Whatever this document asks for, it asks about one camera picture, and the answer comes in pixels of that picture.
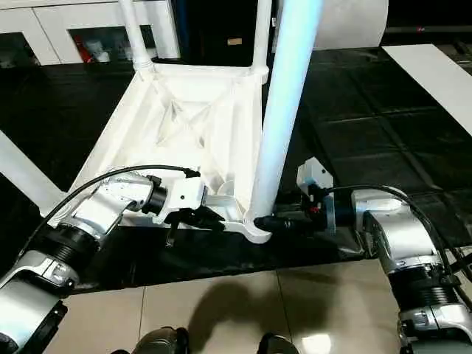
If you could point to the black work mat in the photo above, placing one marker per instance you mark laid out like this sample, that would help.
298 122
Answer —
369 125

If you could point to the dark left robot foot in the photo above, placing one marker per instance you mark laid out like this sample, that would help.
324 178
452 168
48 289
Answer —
158 342

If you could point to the white flat board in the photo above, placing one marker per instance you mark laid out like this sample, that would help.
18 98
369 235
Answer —
435 81

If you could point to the dark robot foot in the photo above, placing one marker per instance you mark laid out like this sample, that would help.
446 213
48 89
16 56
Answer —
279 345
158 342

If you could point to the white cabinet with glass doors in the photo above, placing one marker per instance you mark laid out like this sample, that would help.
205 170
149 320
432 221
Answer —
81 29

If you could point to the white plastic table top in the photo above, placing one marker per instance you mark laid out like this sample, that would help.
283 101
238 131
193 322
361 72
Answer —
192 125

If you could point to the grey cushion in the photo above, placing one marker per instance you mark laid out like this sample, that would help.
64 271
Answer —
354 22

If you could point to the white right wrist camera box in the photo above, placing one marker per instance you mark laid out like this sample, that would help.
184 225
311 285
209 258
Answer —
316 177

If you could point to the small yellow label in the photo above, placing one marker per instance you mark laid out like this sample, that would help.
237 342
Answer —
234 42

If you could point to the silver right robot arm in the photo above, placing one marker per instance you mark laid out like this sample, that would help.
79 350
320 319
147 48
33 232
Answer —
398 236

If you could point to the dark right robot foot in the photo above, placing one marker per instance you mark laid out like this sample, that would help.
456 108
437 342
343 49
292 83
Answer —
279 345

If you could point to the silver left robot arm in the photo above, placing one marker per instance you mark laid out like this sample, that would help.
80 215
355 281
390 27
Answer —
81 228

